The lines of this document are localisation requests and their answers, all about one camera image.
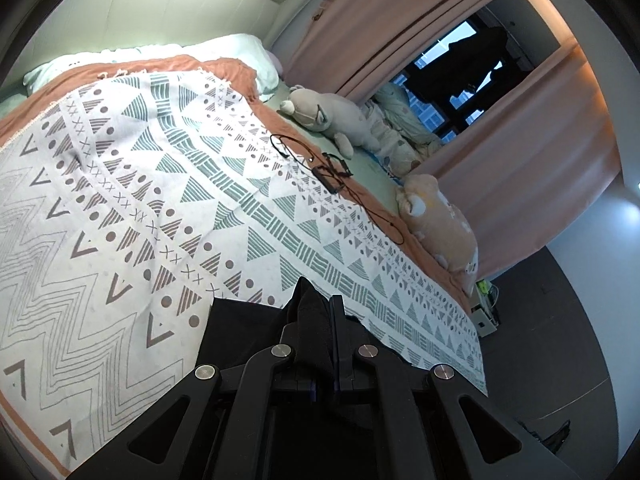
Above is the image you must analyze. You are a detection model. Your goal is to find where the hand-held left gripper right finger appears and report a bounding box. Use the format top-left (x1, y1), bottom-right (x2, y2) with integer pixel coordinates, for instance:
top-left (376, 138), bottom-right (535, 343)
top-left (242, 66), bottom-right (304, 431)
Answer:
top-left (330, 295), bottom-right (576, 480)

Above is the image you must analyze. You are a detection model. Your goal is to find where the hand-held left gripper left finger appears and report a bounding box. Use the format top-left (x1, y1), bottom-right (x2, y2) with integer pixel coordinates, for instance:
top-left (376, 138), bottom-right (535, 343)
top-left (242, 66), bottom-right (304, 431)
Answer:
top-left (65, 323), bottom-right (319, 480)

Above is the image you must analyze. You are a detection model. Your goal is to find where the black jacket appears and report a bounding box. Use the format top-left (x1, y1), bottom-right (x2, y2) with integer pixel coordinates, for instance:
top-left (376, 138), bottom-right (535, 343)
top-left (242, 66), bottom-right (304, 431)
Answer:
top-left (196, 276), bottom-right (413, 396)

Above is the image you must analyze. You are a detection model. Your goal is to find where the beige plush toy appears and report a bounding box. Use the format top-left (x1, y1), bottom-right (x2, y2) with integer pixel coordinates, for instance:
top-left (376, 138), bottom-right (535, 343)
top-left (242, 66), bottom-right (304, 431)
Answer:
top-left (396, 174), bottom-right (480, 291)

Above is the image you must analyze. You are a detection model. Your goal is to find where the patterned white blanket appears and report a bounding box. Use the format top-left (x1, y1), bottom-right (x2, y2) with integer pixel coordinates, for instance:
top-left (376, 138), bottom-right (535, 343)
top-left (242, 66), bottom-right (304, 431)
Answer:
top-left (0, 57), bottom-right (488, 480)

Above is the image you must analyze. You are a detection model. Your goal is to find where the dark cloth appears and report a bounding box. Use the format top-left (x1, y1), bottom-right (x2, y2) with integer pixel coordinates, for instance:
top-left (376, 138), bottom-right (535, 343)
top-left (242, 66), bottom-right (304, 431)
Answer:
top-left (520, 417), bottom-right (573, 456)

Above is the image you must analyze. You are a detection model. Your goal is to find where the grey plush toy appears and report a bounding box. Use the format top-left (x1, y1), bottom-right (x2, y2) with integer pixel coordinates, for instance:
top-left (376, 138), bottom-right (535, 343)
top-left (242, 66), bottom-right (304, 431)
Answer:
top-left (279, 85), bottom-right (386, 158)

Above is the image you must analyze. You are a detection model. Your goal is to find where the printed bedding pile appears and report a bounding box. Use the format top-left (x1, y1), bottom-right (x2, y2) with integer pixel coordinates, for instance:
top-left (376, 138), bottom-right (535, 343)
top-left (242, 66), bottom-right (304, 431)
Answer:
top-left (367, 82), bottom-right (443, 176)

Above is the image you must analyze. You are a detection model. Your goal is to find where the pink curtain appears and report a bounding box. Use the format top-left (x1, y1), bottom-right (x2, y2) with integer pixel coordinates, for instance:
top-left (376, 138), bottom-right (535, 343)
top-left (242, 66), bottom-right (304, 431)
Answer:
top-left (285, 0), bottom-right (526, 106)
top-left (422, 45), bottom-right (623, 281)

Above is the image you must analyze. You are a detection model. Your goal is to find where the pale pillow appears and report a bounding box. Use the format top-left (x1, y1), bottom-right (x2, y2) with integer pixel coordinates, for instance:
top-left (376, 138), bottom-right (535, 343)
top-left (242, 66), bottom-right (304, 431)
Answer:
top-left (22, 34), bottom-right (281, 98)

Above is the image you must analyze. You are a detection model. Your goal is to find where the dark hanging coat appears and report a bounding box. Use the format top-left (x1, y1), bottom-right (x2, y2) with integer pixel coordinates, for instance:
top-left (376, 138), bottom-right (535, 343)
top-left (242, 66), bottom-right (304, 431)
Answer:
top-left (407, 25), bottom-right (506, 106)

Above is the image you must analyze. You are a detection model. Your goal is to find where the cream padded headboard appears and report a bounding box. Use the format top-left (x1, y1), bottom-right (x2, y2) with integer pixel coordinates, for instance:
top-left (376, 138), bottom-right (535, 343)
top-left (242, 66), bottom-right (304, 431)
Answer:
top-left (0, 0), bottom-right (321, 101)

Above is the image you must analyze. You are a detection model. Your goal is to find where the black cable with device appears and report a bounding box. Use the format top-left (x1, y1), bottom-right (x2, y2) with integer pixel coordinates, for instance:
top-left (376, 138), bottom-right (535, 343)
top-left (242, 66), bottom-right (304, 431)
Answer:
top-left (270, 134), bottom-right (406, 246)

